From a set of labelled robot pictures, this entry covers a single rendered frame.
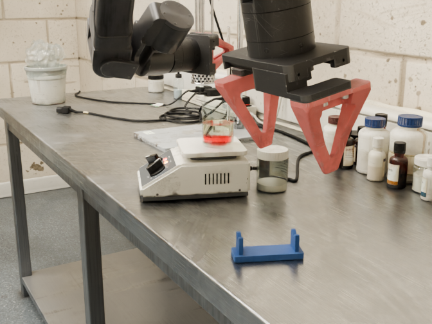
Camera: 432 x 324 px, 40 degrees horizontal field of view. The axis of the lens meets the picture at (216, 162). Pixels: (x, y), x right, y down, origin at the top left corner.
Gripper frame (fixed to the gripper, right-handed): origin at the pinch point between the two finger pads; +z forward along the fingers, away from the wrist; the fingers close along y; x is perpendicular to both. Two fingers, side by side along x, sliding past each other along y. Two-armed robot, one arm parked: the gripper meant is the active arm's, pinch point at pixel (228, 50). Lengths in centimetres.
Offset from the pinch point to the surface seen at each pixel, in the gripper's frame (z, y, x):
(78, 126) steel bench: 7, 68, 26
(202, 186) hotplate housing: -7.9, -1.6, 23.7
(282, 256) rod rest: -16.3, -28.1, 25.6
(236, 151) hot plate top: -2.3, -4.5, 17.5
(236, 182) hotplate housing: -2.8, -5.0, 23.3
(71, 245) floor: 46, 152, 101
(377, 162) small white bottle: 24.6, -16.6, 22.3
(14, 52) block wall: 64, 234, 21
